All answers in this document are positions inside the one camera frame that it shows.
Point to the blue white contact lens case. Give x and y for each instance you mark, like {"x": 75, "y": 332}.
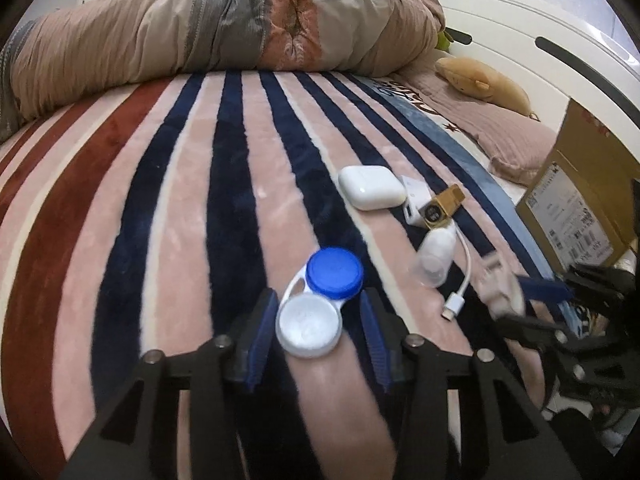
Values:
{"x": 310, "y": 325}

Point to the beige grey duvet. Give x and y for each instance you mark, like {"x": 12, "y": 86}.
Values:
{"x": 225, "y": 25}

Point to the clear plastic cup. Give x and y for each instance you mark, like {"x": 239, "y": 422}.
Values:
{"x": 436, "y": 252}

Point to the green plush toy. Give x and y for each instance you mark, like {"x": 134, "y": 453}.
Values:
{"x": 442, "y": 37}

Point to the pale pink small item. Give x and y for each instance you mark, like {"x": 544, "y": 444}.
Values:
{"x": 500, "y": 287}

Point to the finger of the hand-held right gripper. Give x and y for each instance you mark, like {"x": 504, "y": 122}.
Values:
{"x": 545, "y": 290}
{"x": 530, "y": 329}

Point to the yellow plush toy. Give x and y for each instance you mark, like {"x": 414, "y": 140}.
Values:
{"x": 480, "y": 82}

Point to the cardboard box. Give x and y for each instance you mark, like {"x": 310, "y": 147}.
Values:
{"x": 575, "y": 195}

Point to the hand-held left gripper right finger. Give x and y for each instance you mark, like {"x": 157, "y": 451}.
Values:
{"x": 373, "y": 340}

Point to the striped plush blanket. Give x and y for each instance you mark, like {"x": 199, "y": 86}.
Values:
{"x": 200, "y": 210}

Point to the white earbuds case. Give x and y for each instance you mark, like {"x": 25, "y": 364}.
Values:
{"x": 372, "y": 187}

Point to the small gold box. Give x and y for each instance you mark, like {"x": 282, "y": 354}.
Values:
{"x": 440, "y": 207}

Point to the pink pillow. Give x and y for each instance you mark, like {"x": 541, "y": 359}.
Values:
{"x": 500, "y": 135}

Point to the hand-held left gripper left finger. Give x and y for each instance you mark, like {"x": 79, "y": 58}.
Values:
{"x": 264, "y": 330}

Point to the white headboard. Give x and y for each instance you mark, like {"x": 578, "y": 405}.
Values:
{"x": 550, "y": 35}

